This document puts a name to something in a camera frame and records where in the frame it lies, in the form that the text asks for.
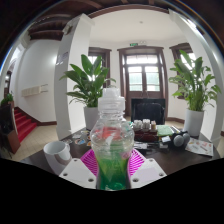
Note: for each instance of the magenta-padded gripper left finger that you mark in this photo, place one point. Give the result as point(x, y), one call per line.
point(76, 173)

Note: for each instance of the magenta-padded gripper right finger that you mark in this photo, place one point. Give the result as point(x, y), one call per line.
point(148, 173)

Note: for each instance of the clear bottle with green drink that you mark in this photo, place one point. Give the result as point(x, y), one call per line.
point(112, 150)

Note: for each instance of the white mug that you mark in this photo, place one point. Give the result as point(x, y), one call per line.
point(56, 155)

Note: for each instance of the black flat device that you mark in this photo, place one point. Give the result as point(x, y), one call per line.
point(140, 145)

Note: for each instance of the brown tray of small jars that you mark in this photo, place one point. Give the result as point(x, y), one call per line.
point(145, 131)

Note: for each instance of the grey round microphones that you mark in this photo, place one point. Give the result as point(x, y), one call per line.
point(179, 140)

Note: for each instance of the green notebook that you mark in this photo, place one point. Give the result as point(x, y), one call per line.
point(165, 130)

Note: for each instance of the printed paper sheet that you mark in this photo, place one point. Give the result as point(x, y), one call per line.
point(200, 147)

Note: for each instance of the black chair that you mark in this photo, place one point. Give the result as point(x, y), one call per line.
point(148, 111)

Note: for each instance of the red carpeted staircase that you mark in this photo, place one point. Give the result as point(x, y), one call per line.
point(25, 125)

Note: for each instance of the brown wooden double door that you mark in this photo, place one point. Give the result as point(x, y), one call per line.
point(143, 95)

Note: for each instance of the potted plant in white pot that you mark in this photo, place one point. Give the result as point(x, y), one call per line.
point(89, 83)
point(195, 86)

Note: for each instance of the brown framed window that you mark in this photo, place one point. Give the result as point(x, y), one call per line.
point(181, 55)
point(106, 58)

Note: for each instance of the green exit sign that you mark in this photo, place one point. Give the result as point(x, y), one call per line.
point(133, 44)

